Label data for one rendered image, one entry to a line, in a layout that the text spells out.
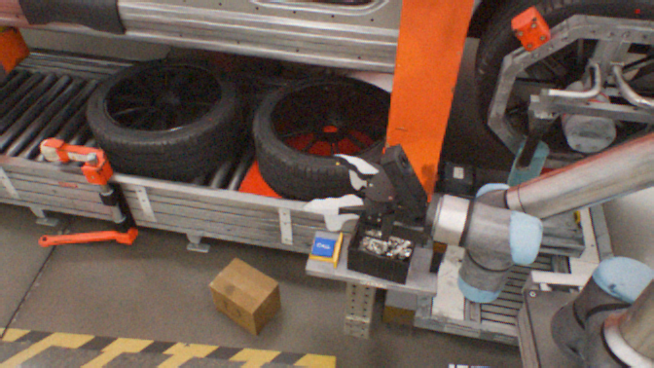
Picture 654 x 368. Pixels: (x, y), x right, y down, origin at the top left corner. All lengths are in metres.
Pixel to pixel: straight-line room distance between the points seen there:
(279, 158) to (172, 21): 0.67
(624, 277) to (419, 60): 0.67
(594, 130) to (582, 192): 0.82
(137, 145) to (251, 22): 0.67
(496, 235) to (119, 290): 1.81
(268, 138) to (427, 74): 0.89
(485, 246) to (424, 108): 0.69
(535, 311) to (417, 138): 0.56
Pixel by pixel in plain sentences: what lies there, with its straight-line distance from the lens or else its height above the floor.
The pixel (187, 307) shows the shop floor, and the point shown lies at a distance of 2.19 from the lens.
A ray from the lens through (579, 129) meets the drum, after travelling 1.68.
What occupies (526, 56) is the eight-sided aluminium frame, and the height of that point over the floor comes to 1.00.
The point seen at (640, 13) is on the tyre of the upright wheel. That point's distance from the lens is 1.77.
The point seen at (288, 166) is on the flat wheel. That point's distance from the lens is 1.94.
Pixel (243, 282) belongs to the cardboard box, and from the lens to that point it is 1.99.
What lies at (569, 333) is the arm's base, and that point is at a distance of 1.19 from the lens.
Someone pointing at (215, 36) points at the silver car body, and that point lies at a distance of 2.10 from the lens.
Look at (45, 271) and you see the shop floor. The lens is 2.52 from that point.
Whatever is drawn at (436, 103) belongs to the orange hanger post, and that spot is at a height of 1.01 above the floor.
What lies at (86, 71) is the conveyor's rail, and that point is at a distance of 3.08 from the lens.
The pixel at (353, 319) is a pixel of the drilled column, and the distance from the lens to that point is 1.94.
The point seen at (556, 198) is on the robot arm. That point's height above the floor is 1.23.
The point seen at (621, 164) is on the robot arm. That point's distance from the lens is 0.86.
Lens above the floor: 1.82
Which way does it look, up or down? 46 degrees down
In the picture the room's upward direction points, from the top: straight up
